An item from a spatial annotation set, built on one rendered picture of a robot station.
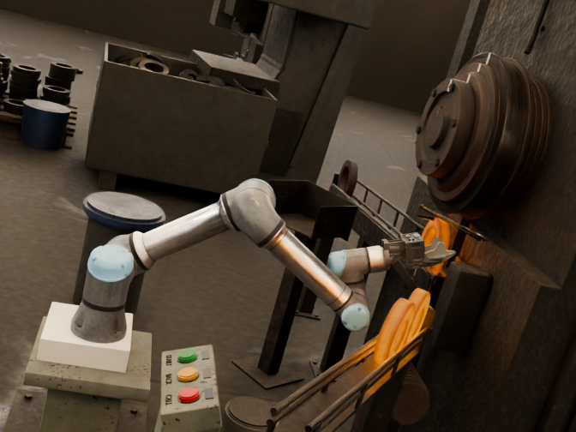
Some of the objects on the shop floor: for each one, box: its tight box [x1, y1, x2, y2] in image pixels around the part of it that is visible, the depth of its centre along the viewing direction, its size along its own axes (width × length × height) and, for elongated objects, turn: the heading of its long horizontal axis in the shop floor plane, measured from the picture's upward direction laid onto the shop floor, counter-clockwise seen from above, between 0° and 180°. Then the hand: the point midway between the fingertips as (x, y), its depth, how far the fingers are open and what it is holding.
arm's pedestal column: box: [3, 388, 147, 432], centre depth 215 cm, size 40×40×26 cm
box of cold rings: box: [84, 43, 278, 203], centre depth 479 cm, size 103×83×79 cm
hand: (451, 255), depth 218 cm, fingers closed
